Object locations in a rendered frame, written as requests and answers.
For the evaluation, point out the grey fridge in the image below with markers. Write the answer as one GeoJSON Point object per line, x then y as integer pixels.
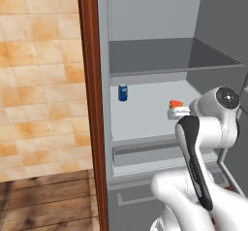
{"type": "Point", "coordinates": [148, 15]}

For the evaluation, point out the brown wooden side panel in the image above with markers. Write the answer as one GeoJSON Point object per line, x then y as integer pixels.
{"type": "Point", "coordinates": [92, 95]}

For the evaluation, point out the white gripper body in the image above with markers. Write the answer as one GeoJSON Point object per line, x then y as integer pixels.
{"type": "Point", "coordinates": [177, 113]}

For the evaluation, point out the grey freezer drawer front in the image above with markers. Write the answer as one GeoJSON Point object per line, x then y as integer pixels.
{"type": "Point", "coordinates": [132, 215]}

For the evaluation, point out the grey fridge shelf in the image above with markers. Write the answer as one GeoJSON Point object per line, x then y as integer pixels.
{"type": "Point", "coordinates": [151, 55]}

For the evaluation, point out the grey fridge drawer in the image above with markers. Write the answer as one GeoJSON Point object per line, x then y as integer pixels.
{"type": "Point", "coordinates": [139, 158]}

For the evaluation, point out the orange cheese wedge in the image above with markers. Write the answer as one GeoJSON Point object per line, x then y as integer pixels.
{"type": "Point", "coordinates": [174, 104]}

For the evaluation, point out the blue drink can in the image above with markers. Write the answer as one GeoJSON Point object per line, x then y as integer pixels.
{"type": "Point", "coordinates": [122, 93]}

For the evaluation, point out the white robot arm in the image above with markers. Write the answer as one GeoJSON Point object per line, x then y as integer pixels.
{"type": "Point", "coordinates": [223, 125]}

